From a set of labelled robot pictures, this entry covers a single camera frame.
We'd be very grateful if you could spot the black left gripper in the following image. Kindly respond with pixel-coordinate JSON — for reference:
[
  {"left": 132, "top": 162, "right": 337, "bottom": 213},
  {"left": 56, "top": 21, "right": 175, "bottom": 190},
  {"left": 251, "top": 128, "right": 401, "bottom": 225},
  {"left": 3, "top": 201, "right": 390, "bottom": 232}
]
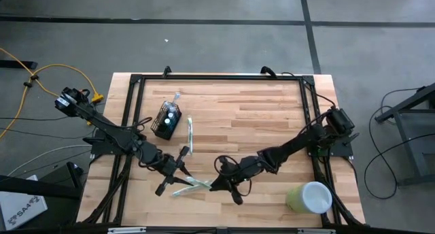
[{"left": 155, "top": 146, "right": 196, "bottom": 197}]

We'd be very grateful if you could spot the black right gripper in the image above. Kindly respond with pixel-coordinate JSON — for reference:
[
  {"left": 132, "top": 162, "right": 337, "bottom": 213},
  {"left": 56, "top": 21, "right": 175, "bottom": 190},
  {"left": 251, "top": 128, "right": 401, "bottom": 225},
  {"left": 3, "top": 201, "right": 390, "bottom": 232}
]
[{"left": 209, "top": 157, "right": 266, "bottom": 206}]

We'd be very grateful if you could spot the green white toothbrush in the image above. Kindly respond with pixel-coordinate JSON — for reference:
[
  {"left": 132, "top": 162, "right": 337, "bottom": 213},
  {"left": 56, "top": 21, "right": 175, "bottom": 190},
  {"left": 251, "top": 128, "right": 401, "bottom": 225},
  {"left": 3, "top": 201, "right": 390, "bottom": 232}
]
[
  {"left": 171, "top": 184, "right": 208, "bottom": 198},
  {"left": 185, "top": 176, "right": 214, "bottom": 189},
  {"left": 186, "top": 115, "right": 194, "bottom": 156}
]

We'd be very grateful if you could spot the green disinfecting wipes canister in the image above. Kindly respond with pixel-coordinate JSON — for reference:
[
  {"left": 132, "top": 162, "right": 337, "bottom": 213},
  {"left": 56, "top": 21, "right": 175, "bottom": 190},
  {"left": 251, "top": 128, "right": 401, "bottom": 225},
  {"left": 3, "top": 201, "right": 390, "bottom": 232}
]
[{"left": 284, "top": 180, "right": 334, "bottom": 215}]

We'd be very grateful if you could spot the black equipment stand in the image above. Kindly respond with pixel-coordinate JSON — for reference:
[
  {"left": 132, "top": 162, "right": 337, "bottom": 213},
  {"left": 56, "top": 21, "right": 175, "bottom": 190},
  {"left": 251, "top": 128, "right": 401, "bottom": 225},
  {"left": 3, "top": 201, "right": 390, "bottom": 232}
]
[{"left": 0, "top": 161, "right": 86, "bottom": 200}]

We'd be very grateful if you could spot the white printed cardboard box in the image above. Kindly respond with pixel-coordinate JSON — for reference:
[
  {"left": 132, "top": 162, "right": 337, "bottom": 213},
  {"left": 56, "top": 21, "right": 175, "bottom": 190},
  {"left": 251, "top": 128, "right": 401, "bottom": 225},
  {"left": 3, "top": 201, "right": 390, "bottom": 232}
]
[{"left": 0, "top": 174, "right": 48, "bottom": 232}]

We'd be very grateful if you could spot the black flat bar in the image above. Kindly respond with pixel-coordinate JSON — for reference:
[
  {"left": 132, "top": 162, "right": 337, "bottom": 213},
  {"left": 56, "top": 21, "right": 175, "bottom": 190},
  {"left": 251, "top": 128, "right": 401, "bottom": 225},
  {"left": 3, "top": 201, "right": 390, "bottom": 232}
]
[{"left": 0, "top": 59, "right": 38, "bottom": 71}]

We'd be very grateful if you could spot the black metal side table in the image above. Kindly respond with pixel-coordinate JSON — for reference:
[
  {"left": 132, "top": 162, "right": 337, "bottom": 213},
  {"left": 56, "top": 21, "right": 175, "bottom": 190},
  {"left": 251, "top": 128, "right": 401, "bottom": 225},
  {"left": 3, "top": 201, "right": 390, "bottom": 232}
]
[{"left": 375, "top": 81, "right": 435, "bottom": 188}]

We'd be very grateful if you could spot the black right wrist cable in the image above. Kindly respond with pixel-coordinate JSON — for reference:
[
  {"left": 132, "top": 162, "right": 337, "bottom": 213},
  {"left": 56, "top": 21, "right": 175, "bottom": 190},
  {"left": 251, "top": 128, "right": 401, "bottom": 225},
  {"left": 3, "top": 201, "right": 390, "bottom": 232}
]
[{"left": 213, "top": 154, "right": 239, "bottom": 178}]

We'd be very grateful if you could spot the black wire basket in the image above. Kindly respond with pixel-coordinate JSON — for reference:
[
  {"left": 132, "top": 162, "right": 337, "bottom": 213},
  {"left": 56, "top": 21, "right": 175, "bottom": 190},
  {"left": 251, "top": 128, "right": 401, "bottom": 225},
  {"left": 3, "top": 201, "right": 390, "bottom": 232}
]
[{"left": 150, "top": 100, "right": 182, "bottom": 141}]

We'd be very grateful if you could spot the silver metal bracket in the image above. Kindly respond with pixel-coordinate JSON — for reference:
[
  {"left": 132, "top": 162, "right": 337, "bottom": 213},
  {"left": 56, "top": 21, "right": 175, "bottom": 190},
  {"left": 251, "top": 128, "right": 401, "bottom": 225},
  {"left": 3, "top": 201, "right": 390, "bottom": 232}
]
[
  {"left": 297, "top": 228, "right": 336, "bottom": 234},
  {"left": 107, "top": 227, "right": 147, "bottom": 234}
]

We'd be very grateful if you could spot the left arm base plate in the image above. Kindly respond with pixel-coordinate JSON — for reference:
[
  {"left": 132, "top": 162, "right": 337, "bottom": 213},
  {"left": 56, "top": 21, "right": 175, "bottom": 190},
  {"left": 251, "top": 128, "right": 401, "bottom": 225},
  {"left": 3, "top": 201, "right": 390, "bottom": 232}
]
[{"left": 90, "top": 130, "right": 137, "bottom": 156}]

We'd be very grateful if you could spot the black aluminium table frame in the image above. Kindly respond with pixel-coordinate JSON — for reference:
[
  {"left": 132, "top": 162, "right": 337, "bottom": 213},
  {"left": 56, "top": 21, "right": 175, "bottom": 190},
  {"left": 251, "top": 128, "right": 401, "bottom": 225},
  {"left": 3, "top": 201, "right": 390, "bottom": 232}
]
[{"left": 76, "top": 72, "right": 366, "bottom": 228}]

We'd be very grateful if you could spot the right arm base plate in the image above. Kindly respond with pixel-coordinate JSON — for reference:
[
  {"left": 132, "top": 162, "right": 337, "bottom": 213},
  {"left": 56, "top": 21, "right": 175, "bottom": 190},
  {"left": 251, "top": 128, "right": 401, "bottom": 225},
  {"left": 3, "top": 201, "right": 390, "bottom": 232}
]
[{"left": 305, "top": 131, "right": 355, "bottom": 159}]

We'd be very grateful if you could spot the thin grey cable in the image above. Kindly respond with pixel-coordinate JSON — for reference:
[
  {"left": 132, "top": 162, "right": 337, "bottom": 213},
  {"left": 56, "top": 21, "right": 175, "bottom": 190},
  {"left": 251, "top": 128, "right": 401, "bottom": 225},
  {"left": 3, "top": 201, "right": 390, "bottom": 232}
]
[{"left": 6, "top": 144, "right": 92, "bottom": 177}]

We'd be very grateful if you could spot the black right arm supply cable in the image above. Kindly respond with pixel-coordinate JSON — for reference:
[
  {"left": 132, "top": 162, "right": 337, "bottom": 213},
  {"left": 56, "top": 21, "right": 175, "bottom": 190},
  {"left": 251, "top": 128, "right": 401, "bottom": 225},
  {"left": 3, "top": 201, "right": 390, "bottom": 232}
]
[{"left": 281, "top": 71, "right": 337, "bottom": 109}]

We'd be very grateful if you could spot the thin black cable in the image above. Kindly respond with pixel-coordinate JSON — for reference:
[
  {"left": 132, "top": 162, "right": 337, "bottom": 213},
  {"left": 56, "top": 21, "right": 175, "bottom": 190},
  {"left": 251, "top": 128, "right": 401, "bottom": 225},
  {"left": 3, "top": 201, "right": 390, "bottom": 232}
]
[
  {"left": 0, "top": 127, "right": 94, "bottom": 140},
  {"left": 0, "top": 111, "right": 81, "bottom": 122},
  {"left": 364, "top": 87, "right": 435, "bottom": 200}
]

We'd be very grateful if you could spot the yellow extension cable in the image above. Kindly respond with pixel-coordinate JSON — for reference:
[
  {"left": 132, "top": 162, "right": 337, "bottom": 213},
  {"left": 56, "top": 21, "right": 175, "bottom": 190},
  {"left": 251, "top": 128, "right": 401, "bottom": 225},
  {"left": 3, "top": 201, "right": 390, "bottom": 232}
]
[{"left": 0, "top": 46, "right": 105, "bottom": 139}]

